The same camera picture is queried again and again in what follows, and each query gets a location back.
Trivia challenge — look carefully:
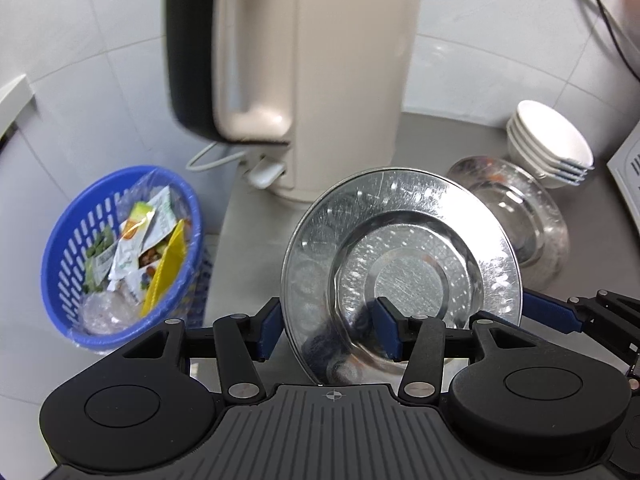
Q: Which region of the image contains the green packet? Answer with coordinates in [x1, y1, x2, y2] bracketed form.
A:
[84, 225, 117, 294]

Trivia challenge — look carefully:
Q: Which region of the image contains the beige electric kettle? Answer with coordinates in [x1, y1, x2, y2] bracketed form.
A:
[165, 0, 427, 204]

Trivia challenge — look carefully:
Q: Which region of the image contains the white kettle power plug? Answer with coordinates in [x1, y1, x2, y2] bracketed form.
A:
[246, 156, 289, 192]

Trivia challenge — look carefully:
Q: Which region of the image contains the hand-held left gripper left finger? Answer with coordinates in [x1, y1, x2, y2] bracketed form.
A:
[122, 297, 282, 404]

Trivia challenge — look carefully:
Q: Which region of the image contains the white wall ledge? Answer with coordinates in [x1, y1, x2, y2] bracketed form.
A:
[0, 73, 39, 142]

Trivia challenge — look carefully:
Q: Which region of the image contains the white bowl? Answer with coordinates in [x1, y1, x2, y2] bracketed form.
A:
[507, 125, 589, 183]
[515, 99, 595, 171]
[509, 117, 592, 177]
[506, 132, 586, 190]

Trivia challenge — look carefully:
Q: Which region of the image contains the blue plastic basket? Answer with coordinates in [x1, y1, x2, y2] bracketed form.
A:
[42, 165, 216, 352]

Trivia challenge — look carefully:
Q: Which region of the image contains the crumpled clear plastic wrap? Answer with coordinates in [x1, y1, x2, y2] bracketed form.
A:
[81, 290, 142, 334]

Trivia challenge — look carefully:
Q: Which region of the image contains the white perforated appliance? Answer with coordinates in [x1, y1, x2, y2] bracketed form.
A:
[606, 134, 640, 222]

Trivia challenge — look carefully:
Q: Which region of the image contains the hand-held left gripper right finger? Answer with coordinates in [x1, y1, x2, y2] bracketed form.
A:
[375, 297, 543, 406]

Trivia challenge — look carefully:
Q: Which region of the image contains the white and orange packet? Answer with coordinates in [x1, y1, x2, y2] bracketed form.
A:
[106, 201, 154, 282]

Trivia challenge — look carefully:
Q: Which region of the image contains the yellow snack packet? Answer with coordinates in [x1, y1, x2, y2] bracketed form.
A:
[141, 219, 188, 319]

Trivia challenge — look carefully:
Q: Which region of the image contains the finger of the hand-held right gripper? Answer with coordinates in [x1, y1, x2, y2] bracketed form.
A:
[594, 289, 640, 319]
[521, 290, 640, 347]

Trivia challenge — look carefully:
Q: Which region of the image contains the clear plastic basket liner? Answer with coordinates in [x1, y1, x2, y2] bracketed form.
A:
[67, 170, 206, 348]

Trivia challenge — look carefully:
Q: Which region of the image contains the white sachet packet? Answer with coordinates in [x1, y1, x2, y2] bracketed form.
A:
[144, 185, 179, 252]

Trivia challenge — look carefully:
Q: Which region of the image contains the white kettle power cable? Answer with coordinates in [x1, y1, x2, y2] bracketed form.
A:
[186, 141, 252, 172]

